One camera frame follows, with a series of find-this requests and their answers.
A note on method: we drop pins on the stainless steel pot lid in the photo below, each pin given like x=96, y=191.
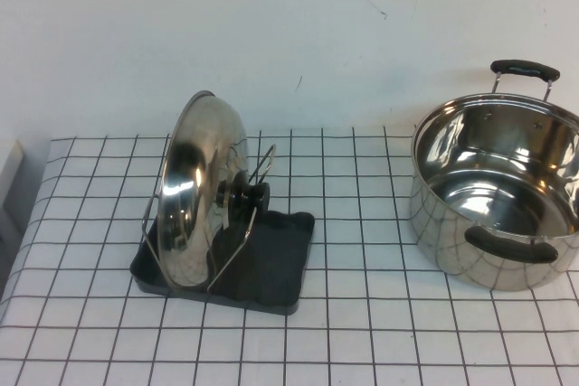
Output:
x=190, y=205

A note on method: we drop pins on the white black-grid tablecloth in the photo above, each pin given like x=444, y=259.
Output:
x=362, y=336

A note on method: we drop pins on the white side cabinet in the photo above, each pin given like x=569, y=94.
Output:
x=10, y=169

